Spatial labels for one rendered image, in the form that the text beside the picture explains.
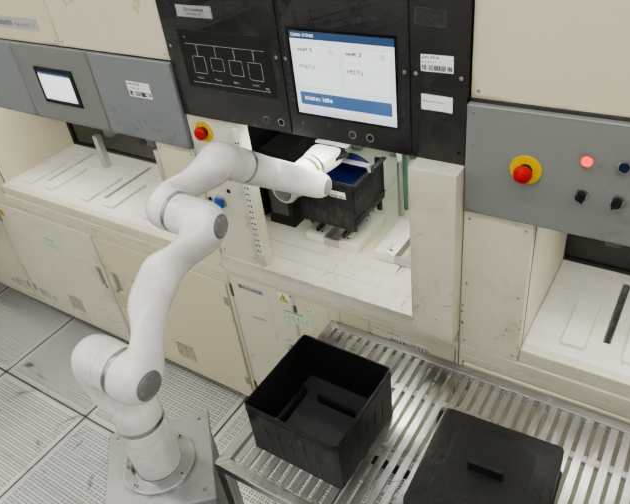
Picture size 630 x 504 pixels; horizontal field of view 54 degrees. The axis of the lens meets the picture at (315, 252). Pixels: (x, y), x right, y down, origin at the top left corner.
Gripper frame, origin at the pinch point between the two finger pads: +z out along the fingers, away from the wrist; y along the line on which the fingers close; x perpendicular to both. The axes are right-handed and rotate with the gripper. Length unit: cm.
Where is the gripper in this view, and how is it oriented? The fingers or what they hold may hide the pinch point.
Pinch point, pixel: (337, 143)
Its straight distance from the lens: 201.6
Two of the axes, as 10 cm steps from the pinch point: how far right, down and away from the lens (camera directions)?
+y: 8.4, 2.5, -4.8
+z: 5.3, -5.5, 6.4
